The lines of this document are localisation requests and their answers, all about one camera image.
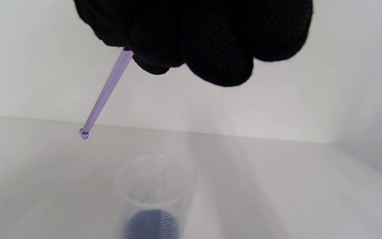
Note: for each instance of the person's right hand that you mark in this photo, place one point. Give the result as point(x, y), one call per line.
point(211, 33)

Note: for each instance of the clear plastic dye solution cup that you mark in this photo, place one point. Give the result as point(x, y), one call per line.
point(154, 205)

